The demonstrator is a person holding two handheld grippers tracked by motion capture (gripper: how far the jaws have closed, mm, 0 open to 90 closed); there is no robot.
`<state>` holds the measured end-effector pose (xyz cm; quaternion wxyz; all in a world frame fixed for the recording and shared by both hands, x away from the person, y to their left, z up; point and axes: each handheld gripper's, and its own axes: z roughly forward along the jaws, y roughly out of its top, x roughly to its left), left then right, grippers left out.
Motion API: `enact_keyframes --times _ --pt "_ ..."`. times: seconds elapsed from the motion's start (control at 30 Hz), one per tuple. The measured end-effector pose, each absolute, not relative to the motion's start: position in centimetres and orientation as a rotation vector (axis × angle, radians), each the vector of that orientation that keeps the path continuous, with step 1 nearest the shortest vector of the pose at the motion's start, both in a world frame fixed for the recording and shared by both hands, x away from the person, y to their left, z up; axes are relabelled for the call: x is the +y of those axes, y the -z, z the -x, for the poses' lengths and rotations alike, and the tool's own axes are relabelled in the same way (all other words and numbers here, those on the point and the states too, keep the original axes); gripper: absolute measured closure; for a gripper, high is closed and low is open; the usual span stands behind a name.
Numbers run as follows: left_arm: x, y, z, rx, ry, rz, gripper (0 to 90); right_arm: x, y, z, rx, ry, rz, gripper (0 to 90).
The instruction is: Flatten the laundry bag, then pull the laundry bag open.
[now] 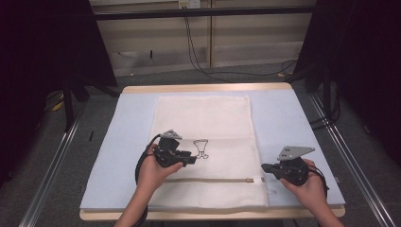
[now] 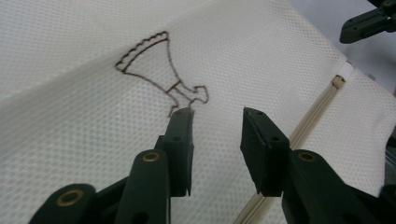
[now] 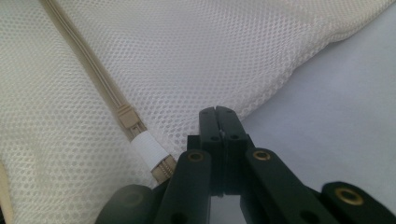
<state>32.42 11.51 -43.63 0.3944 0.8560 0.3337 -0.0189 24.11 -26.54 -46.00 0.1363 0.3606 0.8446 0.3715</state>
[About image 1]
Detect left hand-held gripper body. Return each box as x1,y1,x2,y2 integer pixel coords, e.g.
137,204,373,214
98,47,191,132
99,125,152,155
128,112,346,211
153,129,187,168

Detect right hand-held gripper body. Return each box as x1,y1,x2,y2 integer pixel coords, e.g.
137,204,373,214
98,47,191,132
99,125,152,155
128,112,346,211
275,145,316,186

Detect white mesh laundry bag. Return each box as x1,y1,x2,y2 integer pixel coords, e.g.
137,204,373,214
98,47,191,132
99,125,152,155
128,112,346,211
148,95,270,211

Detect person's left hand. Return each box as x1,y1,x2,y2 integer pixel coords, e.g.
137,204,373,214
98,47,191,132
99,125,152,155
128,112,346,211
137,143,184,194

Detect person's right hand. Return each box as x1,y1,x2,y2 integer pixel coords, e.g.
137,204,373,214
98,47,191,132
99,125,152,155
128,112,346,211
280,158,329,212

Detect light blue foam mat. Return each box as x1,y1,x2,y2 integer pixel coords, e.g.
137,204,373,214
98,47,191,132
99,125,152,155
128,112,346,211
79,89,346,212

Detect wooden table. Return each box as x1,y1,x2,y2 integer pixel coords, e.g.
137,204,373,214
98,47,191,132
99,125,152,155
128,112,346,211
78,82,346,221

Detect black metal stand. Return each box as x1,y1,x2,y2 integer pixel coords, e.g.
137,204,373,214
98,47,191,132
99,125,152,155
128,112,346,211
61,74,121,132

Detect black curtain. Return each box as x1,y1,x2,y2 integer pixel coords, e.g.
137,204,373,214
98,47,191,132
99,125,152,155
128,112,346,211
294,0,401,166
0,0,118,188

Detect black horizontal bar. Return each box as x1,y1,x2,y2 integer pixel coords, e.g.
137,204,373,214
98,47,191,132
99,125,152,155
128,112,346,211
94,5,317,22

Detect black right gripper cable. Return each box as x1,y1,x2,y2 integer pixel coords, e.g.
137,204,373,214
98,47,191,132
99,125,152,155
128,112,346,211
309,167,331,194

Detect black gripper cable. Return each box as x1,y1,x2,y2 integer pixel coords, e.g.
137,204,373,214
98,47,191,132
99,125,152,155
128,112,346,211
134,133,163,227
309,167,331,194

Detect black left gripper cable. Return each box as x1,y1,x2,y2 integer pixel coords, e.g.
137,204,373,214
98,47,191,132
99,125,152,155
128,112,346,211
134,133,163,227

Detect aluminium floor rail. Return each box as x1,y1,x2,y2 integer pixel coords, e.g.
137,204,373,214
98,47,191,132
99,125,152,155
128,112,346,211
18,114,82,227
309,94,397,227

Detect black floor cables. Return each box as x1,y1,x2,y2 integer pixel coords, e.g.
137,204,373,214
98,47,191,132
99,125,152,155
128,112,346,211
309,91,341,131

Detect black wall cables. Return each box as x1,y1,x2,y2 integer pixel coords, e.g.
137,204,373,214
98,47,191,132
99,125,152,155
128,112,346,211
183,14,298,83

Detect white wall outlet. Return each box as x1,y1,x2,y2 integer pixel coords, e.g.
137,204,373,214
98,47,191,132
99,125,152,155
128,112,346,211
178,0,202,9

